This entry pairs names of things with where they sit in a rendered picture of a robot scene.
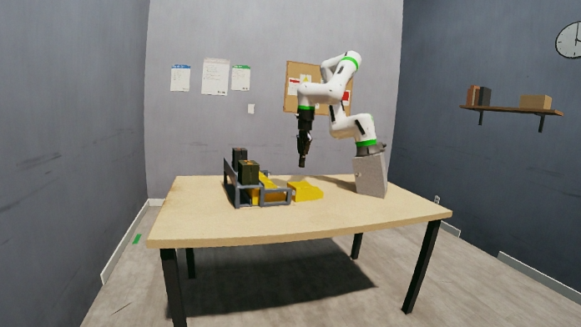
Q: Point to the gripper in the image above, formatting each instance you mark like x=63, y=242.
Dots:
x=303, y=140

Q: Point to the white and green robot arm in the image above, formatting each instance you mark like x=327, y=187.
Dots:
x=360, y=126

